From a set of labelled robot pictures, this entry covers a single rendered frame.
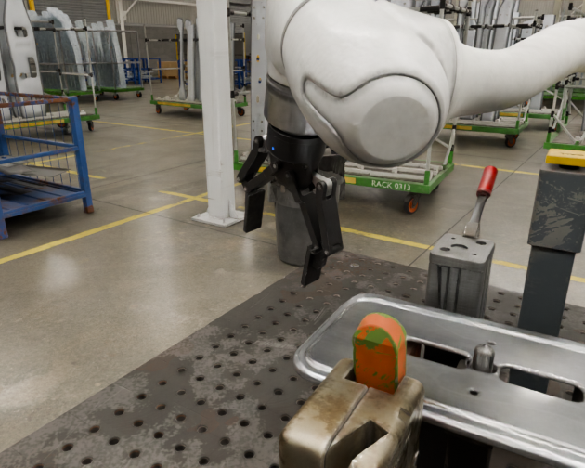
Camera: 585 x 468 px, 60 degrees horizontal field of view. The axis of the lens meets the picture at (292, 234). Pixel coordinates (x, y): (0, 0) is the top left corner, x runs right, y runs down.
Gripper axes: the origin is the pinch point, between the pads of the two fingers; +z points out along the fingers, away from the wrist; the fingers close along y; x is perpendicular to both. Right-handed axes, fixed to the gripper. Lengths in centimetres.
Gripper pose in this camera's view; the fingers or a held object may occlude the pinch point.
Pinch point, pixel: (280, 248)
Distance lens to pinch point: 73.7
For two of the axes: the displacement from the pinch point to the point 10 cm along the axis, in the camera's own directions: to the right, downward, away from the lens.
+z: -1.3, 7.7, 6.2
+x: -7.6, 3.3, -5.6
